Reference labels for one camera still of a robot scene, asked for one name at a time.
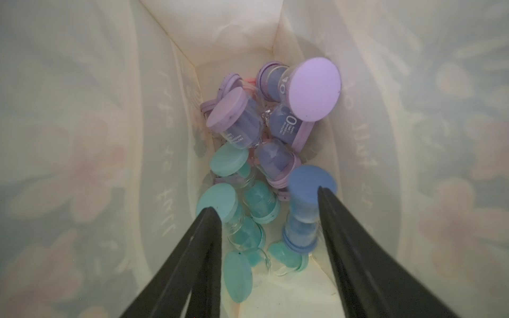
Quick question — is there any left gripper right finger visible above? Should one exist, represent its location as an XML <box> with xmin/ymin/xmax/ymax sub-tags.
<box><xmin>318</xmin><ymin>187</ymin><xmax>456</xmax><ymax>317</ymax></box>

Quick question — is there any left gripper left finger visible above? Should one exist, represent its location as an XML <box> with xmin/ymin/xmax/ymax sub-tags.
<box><xmin>122</xmin><ymin>207</ymin><xmax>222</xmax><ymax>317</ymax></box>

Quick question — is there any green hourglass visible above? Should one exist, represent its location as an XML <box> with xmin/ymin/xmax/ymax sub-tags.
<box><xmin>196</xmin><ymin>184</ymin><xmax>266</xmax><ymax>250</ymax></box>
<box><xmin>209</xmin><ymin>143</ymin><xmax>281</xmax><ymax>225</ymax></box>
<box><xmin>222</xmin><ymin>241</ymin><xmax>309</xmax><ymax>303</ymax></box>

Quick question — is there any blue hourglass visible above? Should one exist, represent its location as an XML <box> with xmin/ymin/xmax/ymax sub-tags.
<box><xmin>282</xmin><ymin>165</ymin><xmax>337</xmax><ymax>254</ymax></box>

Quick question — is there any cream canvas tote bag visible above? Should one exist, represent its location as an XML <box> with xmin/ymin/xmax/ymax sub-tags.
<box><xmin>1</xmin><ymin>1</ymin><xmax>508</xmax><ymax>317</ymax></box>

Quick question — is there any purple hourglass top cluster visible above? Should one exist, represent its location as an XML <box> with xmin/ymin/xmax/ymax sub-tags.
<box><xmin>206</xmin><ymin>87</ymin><xmax>265</xmax><ymax>149</ymax></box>

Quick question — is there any purple hourglass bottom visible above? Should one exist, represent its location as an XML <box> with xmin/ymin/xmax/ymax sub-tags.
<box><xmin>200</xmin><ymin>73</ymin><xmax>243</xmax><ymax>119</ymax></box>

